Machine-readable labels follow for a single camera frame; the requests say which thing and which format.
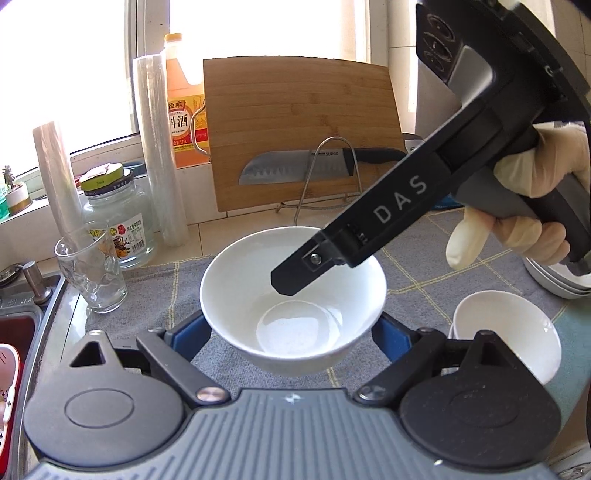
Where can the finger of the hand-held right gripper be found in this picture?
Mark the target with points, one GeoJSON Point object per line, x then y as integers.
{"type": "Point", "coordinates": [295, 277]}

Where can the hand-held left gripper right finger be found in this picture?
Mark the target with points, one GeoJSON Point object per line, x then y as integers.
{"type": "Point", "coordinates": [391, 339]}

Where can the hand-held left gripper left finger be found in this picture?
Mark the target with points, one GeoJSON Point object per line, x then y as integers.
{"type": "Point", "coordinates": [189, 334]}

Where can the white floral bowl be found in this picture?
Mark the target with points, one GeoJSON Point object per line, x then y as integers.
{"type": "Point", "coordinates": [508, 332]}
{"type": "Point", "coordinates": [295, 286]}

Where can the stack of white plates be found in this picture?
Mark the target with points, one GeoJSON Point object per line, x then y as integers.
{"type": "Point", "coordinates": [545, 272]}

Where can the plain white plate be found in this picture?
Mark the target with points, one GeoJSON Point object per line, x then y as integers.
{"type": "Point", "coordinates": [572, 295]}

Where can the person's right hand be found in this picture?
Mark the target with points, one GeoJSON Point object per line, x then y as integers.
{"type": "Point", "coordinates": [549, 157]}

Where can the grey checked table cloth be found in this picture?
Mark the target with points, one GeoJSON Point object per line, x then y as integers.
{"type": "Point", "coordinates": [415, 281]}

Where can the clear drinking glass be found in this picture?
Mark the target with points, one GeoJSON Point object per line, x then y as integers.
{"type": "Point", "coordinates": [92, 272]}

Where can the labelled glass jar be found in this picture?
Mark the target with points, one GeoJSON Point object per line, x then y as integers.
{"type": "Point", "coordinates": [124, 217]}

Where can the steel sink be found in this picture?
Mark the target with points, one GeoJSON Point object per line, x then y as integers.
{"type": "Point", "coordinates": [51, 332]}

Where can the steel sink knob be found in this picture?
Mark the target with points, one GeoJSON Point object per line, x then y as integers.
{"type": "Point", "coordinates": [37, 281]}

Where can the bamboo cutting board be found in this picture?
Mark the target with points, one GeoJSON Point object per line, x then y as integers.
{"type": "Point", "coordinates": [295, 106]}

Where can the red white plastic basket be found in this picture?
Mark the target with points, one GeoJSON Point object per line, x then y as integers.
{"type": "Point", "coordinates": [9, 392]}

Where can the plastic wrap roll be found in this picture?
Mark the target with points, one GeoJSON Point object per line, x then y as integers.
{"type": "Point", "coordinates": [157, 138]}
{"type": "Point", "coordinates": [55, 175]}

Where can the orange cooking wine bottle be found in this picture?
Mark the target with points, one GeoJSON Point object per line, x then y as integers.
{"type": "Point", "coordinates": [182, 101]}

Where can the small potted plant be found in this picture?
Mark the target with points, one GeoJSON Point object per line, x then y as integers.
{"type": "Point", "coordinates": [16, 196]}

